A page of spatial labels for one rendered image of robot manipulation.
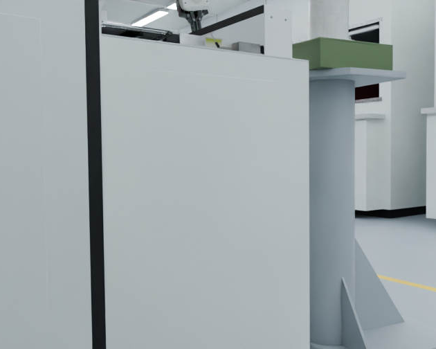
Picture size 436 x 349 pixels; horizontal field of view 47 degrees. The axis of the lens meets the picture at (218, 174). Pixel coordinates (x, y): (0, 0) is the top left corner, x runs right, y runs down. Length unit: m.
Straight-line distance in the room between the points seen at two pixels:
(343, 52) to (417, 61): 3.46
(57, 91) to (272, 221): 0.65
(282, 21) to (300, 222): 0.52
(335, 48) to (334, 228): 0.51
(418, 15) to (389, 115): 0.97
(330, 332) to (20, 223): 1.08
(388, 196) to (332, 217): 3.08
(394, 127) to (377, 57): 3.06
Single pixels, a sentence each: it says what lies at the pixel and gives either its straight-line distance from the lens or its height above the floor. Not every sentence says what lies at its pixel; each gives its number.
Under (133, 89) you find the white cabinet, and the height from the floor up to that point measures 0.72.
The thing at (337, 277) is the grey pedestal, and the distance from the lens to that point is 1.56.
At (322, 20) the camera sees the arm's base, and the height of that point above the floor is 0.97.
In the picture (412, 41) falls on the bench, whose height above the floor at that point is 1.54.
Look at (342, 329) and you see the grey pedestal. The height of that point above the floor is 0.06.
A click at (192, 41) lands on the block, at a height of 0.89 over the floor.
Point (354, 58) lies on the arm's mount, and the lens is 1.51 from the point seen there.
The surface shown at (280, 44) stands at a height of 0.87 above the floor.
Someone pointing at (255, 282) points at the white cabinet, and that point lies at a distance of 1.22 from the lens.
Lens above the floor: 0.59
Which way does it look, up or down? 3 degrees down
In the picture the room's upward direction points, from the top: 1 degrees counter-clockwise
